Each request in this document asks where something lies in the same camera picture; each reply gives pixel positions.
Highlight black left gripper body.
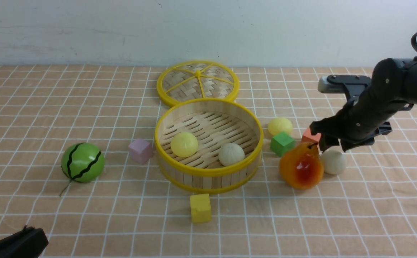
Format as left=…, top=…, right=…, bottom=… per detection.
left=0, top=226, right=49, bottom=258

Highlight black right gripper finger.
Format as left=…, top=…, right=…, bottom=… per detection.
left=340, top=122, right=393, bottom=152
left=309, top=120, right=340, bottom=152

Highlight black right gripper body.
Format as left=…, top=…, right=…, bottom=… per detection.
left=331, top=86, right=408, bottom=142

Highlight white bun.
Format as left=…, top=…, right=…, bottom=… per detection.
left=320, top=150, right=347, bottom=175
left=218, top=143, right=245, bottom=167

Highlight yellow bun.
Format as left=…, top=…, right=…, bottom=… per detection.
left=267, top=117, right=294, bottom=136
left=170, top=132, right=199, bottom=157

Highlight white bun front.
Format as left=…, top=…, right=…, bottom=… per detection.
left=218, top=143, right=245, bottom=167

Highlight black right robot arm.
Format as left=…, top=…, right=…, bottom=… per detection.
left=309, top=58, right=417, bottom=152

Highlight bamboo steamer tray yellow rim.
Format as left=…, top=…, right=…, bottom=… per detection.
left=154, top=99, right=264, bottom=194

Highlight woven bamboo steamer lid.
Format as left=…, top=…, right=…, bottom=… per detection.
left=156, top=60, right=240, bottom=107

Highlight orange wooden cube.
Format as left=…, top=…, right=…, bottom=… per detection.
left=301, top=128, right=321, bottom=145

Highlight orange toy pear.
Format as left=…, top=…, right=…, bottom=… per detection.
left=279, top=142, right=324, bottom=190

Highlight green wooden cube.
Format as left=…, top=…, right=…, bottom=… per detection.
left=270, top=131, right=295, bottom=157

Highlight green toy watermelon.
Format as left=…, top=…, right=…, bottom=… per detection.
left=59, top=142, right=105, bottom=197

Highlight checkered orange tablecloth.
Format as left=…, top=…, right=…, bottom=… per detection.
left=0, top=65, right=417, bottom=258

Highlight pink wooden cube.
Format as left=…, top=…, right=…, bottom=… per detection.
left=128, top=139, right=154, bottom=165

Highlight yellow wooden cube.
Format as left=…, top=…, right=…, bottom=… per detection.
left=190, top=193, right=212, bottom=224

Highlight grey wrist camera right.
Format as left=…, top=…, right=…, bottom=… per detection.
left=317, top=75, right=371, bottom=101

